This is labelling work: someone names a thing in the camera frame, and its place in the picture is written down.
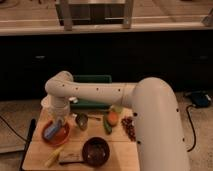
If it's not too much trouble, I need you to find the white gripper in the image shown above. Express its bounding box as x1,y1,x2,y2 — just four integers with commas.
49,102,70,124

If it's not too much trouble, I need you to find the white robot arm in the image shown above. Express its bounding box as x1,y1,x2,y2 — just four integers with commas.
45,71,190,171

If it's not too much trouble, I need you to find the red bowl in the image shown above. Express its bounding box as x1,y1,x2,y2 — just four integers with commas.
41,121,70,147

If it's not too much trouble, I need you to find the dark brown bowl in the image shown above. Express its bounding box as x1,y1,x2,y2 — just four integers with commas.
82,137,110,167

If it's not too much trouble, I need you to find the white cup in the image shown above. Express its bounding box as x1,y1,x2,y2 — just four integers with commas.
41,96,50,112

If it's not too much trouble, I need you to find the white plastic fork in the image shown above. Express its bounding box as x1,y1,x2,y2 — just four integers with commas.
69,97,78,103

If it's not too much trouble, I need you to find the green tray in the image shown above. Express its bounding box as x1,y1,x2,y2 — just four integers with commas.
70,75,112,109

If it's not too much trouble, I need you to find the green cucumber toy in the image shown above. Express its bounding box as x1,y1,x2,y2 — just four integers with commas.
103,115,112,135

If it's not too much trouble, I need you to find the yellow banana toy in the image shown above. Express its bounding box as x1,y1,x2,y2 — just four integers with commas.
44,146,64,167

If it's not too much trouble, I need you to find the orange carrot toy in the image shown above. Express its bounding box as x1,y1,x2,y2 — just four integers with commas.
107,111,119,126

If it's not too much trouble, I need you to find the wooden cutting board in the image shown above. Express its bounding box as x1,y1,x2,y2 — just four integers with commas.
22,109,140,171

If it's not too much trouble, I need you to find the bunch of red grapes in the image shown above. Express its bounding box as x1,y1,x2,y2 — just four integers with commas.
121,116,136,141

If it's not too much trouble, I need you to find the black device on floor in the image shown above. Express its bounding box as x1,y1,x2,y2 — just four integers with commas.
184,91,212,108

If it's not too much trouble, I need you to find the brush with black handle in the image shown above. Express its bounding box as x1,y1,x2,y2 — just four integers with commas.
59,152,83,165

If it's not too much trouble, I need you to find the metal stool frame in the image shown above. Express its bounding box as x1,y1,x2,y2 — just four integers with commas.
55,0,134,31

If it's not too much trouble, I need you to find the black cable right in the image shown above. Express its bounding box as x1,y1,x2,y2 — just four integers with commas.
185,104,198,153

